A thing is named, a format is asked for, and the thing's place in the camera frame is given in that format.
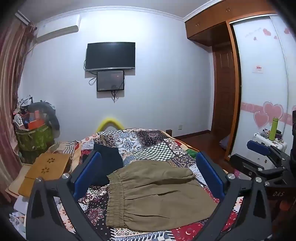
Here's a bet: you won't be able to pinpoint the orange box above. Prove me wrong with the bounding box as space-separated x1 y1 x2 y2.
28 119 45 130

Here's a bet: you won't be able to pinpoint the small black wall monitor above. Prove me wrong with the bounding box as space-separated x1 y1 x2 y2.
96 70 125 92

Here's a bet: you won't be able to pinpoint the patchwork blanket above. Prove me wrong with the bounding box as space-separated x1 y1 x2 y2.
53 128 245 241

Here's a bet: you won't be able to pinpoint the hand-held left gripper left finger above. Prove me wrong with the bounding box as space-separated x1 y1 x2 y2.
25 150 109 241

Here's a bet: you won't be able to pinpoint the striped pink curtain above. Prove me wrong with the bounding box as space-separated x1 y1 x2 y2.
0 22 37 204

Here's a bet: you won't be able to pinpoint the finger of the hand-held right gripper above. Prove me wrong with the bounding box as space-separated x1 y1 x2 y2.
229 153 289 186
246 140 290 168

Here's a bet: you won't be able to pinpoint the wooden lap desk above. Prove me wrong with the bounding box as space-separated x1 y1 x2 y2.
18 153 71 197

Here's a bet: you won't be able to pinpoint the black television cable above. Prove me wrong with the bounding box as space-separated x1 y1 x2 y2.
83 59 97 85

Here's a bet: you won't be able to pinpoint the yellow foam hoop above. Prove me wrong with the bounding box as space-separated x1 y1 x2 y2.
97 117 124 132

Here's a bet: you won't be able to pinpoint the white heart-print wardrobe door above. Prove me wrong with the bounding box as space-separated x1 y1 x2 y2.
231 14 296 160

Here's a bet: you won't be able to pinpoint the grey neck pillow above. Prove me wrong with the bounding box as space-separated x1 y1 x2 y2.
28 101 60 130

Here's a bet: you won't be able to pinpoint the wooden overhead cabinet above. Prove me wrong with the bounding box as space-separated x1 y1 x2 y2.
184 0 275 47

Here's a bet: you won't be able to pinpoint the green bottle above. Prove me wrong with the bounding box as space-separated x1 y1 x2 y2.
269 117 278 141

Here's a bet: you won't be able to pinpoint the khaki pants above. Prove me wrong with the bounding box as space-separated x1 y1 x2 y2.
106 160 219 232

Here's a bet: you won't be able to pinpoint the green laundry basket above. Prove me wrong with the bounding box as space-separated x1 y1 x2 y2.
15 125 55 163

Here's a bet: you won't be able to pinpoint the grey blue cloth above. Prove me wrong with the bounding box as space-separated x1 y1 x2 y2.
218 136 231 149

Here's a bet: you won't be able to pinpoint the white suitcase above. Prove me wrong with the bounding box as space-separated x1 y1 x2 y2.
251 132 288 172

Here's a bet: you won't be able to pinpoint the brown wooden door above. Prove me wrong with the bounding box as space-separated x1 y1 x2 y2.
211 45 237 142

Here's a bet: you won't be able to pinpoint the striped cloth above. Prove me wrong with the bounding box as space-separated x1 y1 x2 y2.
46 141 79 159

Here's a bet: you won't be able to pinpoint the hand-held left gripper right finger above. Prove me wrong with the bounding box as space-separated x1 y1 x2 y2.
195 152 272 241

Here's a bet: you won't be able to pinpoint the black wall television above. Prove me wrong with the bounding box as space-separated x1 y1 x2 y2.
85 42 136 71

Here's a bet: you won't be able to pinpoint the floral bed sheet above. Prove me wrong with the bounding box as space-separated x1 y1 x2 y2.
9 195 78 235

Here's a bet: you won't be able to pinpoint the dark folded pants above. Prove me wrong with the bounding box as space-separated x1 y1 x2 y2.
82 144 124 186

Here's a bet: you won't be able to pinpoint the white air conditioner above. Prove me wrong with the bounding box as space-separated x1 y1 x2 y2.
35 14 80 43

